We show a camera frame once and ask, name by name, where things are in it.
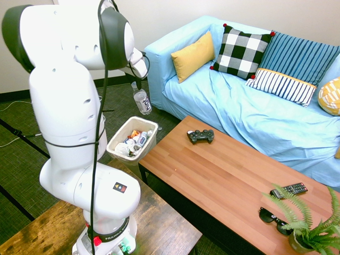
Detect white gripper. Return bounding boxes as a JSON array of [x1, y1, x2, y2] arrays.
[[121, 47, 149, 90]]

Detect clear plastic water bottle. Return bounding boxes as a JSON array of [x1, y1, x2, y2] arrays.
[[131, 81, 152, 115]]

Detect discarded labelled plastic bottle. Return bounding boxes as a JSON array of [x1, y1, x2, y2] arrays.
[[136, 131, 148, 147]]

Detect white trash bin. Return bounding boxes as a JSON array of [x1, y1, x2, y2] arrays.
[[106, 116, 159, 167]]

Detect plain mustard pillow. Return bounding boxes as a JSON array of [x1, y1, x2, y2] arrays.
[[170, 31, 216, 84]]

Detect crumpled white paper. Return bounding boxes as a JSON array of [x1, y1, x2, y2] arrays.
[[114, 142, 134, 155]]

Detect black game controller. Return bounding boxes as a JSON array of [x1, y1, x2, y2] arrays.
[[186, 129, 215, 145]]

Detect black white checkered pillow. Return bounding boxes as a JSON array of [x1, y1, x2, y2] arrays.
[[209, 23, 276, 80]]

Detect wooden coffee table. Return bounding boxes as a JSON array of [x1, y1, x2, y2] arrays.
[[138, 115, 340, 255]]

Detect light blue sofa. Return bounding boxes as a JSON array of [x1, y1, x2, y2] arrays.
[[144, 15, 340, 192]]

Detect white navy striped pillow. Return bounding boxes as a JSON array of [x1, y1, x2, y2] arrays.
[[244, 67, 318, 108]]

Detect rustic dark wood side table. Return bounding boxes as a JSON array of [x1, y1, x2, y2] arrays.
[[0, 158, 203, 255]]

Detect blue striped pillow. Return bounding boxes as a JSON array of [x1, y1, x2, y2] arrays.
[[259, 31, 340, 87]]

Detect black sunglasses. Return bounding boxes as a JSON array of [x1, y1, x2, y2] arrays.
[[259, 207, 293, 236]]

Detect black TV remote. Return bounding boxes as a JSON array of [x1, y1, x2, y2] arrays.
[[270, 182, 309, 199]]

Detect yellow white patterned bolster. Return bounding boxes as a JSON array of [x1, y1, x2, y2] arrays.
[[317, 76, 340, 116]]

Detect potted green fern plant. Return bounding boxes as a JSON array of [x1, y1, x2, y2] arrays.
[[261, 183, 340, 255]]

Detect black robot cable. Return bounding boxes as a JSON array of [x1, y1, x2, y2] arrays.
[[42, 0, 151, 255]]

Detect white floor cable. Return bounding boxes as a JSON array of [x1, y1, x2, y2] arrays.
[[0, 100, 33, 148]]

